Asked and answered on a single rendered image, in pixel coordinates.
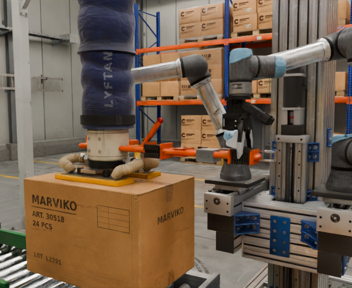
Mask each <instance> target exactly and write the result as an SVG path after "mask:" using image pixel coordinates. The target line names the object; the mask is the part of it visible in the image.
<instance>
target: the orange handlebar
mask: <svg viewBox="0 0 352 288"><path fill-rule="evenodd" d="M138 144H139V140H137V139H130V140H129V145H127V146H120V147H119V151H129V152H138V153H143V147H140V146H136V145H138ZM79 147H80V148H82V149H87V142H86V143H80V144H79ZM163 153H164V154H168V155H173V156H174V157H188V156H192V157H196V149H192V147H177V148H173V147H170V148H169V149H164V150H163ZM213 157H214V158H224V159H228V151H219V152H216V151H215V152H214V154H213ZM261 158H262V155H261V154H260V153H257V154H254V155H253V160H254V161H258V160H260V159H261Z"/></svg>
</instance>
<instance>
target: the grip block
mask: <svg viewBox="0 0 352 288"><path fill-rule="evenodd" d="M170 147H173V143H172V142H170V143H161V142H147V143H143V158H156V159H159V157H160V159H167V158H172V157H173V155H168V154H164V153H163V150H164V149H169V148H170Z"/></svg>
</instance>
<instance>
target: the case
mask: <svg viewBox="0 0 352 288"><path fill-rule="evenodd" d="M65 172H66V171H60V172H56V173H51V174H45V175H39V176H34V177H28V178H24V179H23V183H24V198H25V227H26V255H27V270H28V271H31V272H34V273H37V274H40V275H43V276H46V277H49V278H52V279H56V280H58V281H61V282H64V283H68V284H71V285H74V286H77V287H80V288H167V287H168V286H169V285H171V284H172V283H173V282H174V281H176V280H177V279H178V278H180V277H181V276H183V275H184V274H185V273H186V272H188V271H189V270H190V269H192V268H193V267H194V176H188V175H176V174H165V173H161V176H158V177H154V178H150V179H143V178H134V177H128V178H134V183H131V184H129V185H124V186H121V187H114V186H105V185H96V184H92V183H83V182H75V181H67V180H61V179H55V175H56V174H60V173H65Z"/></svg>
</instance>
